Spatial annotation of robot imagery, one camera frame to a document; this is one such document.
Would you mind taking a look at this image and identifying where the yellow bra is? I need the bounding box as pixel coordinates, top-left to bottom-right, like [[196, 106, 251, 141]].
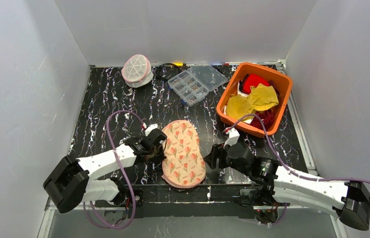
[[229, 85, 279, 119]]

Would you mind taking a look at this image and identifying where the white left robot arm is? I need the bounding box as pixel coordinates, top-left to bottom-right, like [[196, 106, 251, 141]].
[[43, 124, 167, 213]]

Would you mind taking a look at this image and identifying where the black coiled cable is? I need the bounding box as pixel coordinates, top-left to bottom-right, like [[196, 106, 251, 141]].
[[155, 62, 183, 82]]

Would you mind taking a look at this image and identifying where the red bra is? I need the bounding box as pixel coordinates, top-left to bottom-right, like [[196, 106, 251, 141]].
[[238, 74, 270, 94]]

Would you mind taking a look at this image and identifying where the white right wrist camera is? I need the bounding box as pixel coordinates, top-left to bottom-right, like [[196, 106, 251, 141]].
[[224, 128, 240, 147]]

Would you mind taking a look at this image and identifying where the orange plastic bin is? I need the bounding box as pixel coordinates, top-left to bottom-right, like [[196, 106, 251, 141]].
[[216, 62, 293, 137]]

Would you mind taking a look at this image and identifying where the white round mesh laundry bag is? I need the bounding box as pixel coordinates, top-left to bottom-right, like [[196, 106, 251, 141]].
[[121, 54, 154, 88]]

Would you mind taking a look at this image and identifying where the clear plastic screw organizer box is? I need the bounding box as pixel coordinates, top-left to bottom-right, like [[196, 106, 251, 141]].
[[167, 63, 229, 107]]

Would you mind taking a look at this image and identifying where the aluminium table frame rail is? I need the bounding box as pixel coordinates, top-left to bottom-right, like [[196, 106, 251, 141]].
[[276, 59, 350, 238]]

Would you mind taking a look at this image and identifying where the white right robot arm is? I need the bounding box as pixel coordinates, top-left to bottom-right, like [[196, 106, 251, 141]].
[[204, 143, 370, 231]]

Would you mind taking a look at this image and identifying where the floral mesh laundry bag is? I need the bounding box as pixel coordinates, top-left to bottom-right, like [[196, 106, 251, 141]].
[[162, 120, 206, 189]]

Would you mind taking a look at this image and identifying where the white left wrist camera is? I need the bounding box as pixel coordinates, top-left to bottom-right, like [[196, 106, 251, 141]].
[[144, 124, 158, 136]]

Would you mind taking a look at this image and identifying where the dark red lace garment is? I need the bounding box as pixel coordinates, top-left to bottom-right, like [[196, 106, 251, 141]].
[[250, 108, 275, 129]]

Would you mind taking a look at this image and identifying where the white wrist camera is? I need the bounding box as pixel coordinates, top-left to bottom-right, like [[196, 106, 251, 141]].
[[144, 124, 158, 136], [224, 128, 240, 147]]

